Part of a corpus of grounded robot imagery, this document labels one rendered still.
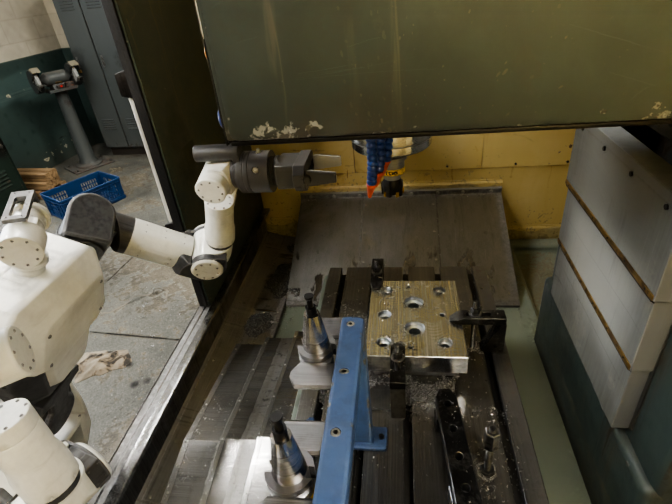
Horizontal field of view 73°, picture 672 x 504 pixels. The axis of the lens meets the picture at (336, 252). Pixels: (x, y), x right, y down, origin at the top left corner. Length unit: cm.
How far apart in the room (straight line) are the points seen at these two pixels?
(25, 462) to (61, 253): 43
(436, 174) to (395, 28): 153
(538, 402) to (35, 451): 124
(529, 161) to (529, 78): 152
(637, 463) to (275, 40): 100
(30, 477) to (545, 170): 195
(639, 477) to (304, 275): 128
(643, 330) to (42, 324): 103
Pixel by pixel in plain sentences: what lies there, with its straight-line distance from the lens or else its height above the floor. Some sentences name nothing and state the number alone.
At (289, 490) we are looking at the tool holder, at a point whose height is 122.
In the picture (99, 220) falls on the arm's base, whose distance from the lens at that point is 112.
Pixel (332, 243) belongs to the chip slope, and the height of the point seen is 75.
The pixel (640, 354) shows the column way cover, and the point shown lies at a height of 111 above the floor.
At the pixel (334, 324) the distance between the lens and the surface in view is 82.
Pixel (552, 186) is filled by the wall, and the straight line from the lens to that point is 217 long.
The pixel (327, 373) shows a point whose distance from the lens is 73.
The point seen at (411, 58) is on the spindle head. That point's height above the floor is 166.
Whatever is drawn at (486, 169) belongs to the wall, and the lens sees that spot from 207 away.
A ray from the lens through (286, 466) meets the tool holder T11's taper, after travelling 60.
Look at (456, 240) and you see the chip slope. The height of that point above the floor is 75.
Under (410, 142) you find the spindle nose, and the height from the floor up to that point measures 147.
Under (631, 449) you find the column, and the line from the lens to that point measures 116.
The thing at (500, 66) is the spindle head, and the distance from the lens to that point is 57.
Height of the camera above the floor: 175
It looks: 32 degrees down
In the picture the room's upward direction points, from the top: 6 degrees counter-clockwise
